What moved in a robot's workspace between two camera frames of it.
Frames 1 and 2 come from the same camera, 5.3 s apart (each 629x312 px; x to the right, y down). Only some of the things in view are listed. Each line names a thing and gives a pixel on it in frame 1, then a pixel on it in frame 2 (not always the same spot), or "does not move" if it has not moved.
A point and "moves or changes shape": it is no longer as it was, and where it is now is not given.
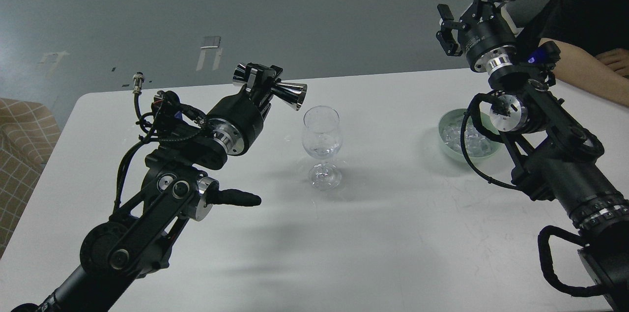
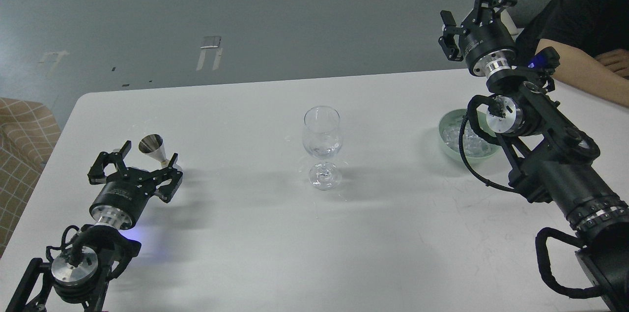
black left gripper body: [236, 121] → [120, 198]
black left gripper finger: [260, 80] → [96, 175]
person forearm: [580, 69] does not move
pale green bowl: [479, 146] does not move
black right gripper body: [488, 39] does not move
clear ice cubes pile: [476, 143] does not move
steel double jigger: [291, 94] moves or changes shape
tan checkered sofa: [29, 134] does not move
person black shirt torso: [591, 10] does not move
